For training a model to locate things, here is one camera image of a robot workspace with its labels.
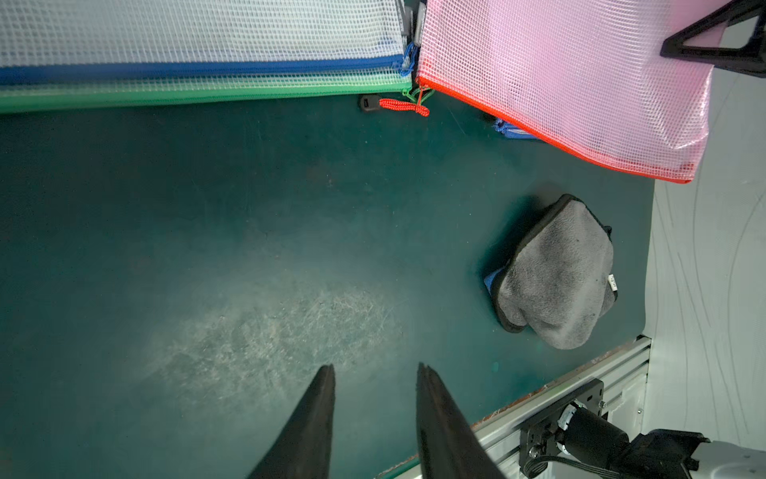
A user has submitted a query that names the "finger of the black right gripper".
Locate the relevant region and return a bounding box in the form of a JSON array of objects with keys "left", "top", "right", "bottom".
[{"left": 660, "top": 0, "right": 765, "bottom": 78}]

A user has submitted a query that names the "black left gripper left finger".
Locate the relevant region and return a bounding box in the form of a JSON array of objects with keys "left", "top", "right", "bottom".
[{"left": 249, "top": 364, "right": 336, "bottom": 478}]

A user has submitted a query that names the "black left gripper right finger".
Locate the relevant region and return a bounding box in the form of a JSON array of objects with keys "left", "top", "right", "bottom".
[{"left": 416, "top": 363, "right": 504, "bottom": 479}]

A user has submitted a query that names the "pink mesh document bag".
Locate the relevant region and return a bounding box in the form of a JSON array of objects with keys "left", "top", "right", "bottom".
[{"left": 412, "top": 1, "right": 719, "bottom": 184}]

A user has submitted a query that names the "grey microfibre cloth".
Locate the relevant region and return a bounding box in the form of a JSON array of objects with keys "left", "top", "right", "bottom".
[{"left": 484, "top": 194, "right": 618, "bottom": 350}]

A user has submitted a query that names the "green mesh document bag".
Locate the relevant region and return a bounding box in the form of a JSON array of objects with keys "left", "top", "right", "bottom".
[{"left": 1, "top": 68, "right": 413, "bottom": 114}]

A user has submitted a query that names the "clear blue-zip document bag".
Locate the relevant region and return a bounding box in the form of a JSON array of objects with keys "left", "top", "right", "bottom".
[{"left": 1, "top": 1, "right": 407, "bottom": 85}]

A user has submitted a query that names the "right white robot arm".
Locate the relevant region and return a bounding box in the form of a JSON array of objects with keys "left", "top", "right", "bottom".
[{"left": 522, "top": 1, "right": 765, "bottom": 478}]

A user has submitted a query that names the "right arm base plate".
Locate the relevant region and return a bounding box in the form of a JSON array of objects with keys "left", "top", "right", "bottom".
[{"left": 519, "top": 379, "right": 604, "bottom": 478}]

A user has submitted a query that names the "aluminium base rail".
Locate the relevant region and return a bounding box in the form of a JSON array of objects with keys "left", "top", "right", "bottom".
[{"left": 376, "top": 334, "right": 653, "bottom": 479}]

